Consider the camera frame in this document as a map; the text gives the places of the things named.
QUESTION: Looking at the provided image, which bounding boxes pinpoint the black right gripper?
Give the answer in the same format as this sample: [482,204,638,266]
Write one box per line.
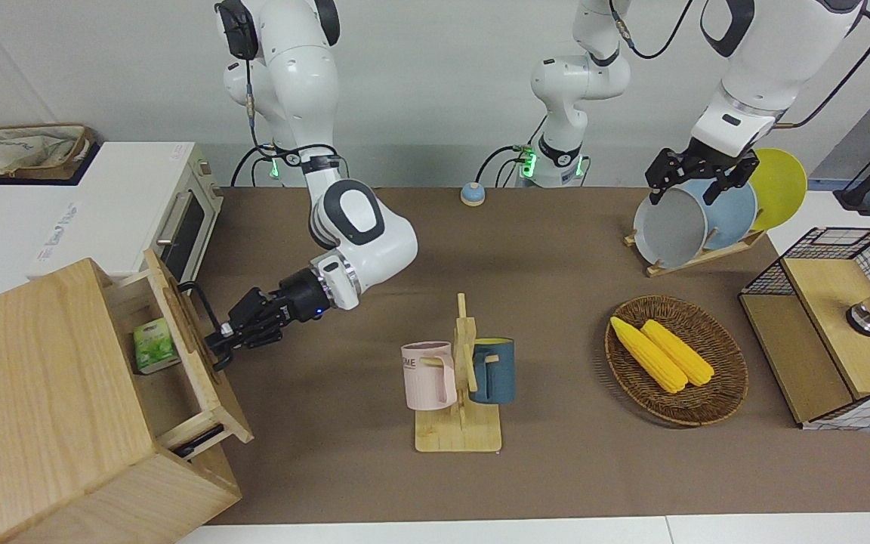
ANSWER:
[208,281,294,372]

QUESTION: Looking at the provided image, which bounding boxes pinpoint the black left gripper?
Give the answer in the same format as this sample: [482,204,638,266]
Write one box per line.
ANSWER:
[646,147,757,206]

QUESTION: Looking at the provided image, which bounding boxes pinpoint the black metal drawer handle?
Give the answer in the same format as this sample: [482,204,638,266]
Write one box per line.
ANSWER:
[177,281,228,356]

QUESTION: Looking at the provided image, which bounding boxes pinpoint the light wooden drawer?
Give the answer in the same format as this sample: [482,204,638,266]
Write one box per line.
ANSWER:
[99,248,255,460]

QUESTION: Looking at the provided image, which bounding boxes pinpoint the light blue plate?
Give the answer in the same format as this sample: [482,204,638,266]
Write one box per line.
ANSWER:
[680,178,759,252]

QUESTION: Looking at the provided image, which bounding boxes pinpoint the grey plate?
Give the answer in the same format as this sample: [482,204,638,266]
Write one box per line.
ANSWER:
[633,187,710,270]

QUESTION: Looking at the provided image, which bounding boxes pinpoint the green snack packet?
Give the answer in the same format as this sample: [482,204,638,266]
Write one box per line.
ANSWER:
[133,318,181,375]

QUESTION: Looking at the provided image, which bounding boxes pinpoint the yellow plate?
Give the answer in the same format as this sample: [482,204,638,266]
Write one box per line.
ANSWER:
[745,148,808,232]

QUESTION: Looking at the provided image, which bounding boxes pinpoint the wooden plate rack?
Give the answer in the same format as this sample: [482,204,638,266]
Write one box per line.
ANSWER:
[624,229,767,278]

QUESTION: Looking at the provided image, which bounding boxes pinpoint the yellow corn cob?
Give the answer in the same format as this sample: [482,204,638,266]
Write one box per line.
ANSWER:
[640,319,715,388]
[610,316,689,394]

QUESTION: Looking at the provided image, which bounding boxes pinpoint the white toaster oven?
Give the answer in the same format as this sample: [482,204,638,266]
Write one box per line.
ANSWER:
[26,141,224,286]

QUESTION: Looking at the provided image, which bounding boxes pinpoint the pink mug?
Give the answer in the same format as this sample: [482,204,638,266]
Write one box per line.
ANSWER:
[401,342,458,411]

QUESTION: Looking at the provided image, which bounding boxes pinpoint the light wooden cabinet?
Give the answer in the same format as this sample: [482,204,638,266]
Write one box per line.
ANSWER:
[0,258,243,544]

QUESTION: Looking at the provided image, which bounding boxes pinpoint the brown wicker basket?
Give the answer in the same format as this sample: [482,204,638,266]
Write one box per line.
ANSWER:
[604,295,750,428]

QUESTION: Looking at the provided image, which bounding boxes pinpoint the wooden mug rack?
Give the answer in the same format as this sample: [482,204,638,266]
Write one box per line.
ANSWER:
[414,293,504,454]

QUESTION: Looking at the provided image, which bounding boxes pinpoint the dark blue mug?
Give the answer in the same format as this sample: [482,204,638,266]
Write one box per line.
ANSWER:
[469,338,516,405]

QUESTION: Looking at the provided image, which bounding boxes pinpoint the beige cloth bag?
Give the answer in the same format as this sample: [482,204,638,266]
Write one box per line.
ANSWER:
[0,123,96,182]

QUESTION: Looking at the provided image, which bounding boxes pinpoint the brown table mat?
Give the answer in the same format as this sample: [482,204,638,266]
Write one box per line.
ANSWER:
[178,187,870,526]

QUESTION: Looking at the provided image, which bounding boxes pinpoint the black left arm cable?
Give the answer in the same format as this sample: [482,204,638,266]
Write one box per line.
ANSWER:
[609,0,870,129]

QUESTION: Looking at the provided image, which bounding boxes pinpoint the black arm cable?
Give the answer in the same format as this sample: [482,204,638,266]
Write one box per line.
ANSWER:
[230,30,341,187]
[609,0,870,129]

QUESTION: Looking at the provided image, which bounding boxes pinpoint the wooden shelf with wire grid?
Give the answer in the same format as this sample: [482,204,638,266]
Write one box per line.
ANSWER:
[739,227,870,431]

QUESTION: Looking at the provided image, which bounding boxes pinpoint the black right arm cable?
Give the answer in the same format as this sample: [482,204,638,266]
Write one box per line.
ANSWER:
[230,30,341,187]

